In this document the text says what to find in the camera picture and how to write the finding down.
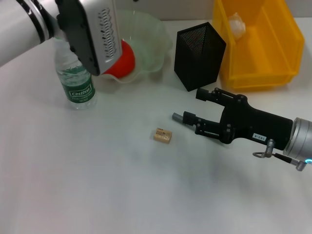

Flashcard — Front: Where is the yellow plastic bin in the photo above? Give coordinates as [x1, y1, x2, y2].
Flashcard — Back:
[211, 0, 306, 92]

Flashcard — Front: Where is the grey left wrist camera housing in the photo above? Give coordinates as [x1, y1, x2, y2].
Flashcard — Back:
[56, 0, 123, 77]

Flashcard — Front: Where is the orange fruit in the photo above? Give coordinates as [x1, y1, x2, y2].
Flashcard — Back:
[104, 40, 136, 79]

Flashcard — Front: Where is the black mesh pen holder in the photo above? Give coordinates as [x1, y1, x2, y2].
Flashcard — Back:
[174, 21, 227, 92]

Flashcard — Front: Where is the clear water bottle green label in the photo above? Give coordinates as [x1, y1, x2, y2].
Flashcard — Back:
[53, 36, 98, 110]

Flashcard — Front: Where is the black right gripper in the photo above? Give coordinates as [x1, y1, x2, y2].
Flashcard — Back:
[182, 88, 293, 151]

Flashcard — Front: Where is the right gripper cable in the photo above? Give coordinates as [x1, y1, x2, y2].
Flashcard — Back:
[252, 138, 307, 172]

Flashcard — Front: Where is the beige eraser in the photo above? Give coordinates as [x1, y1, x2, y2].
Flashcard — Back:
[153, 128, 173, 145]

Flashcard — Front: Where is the translucent green fruit bowl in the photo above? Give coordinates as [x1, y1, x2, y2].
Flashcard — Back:
[97, 9, 174, 86]

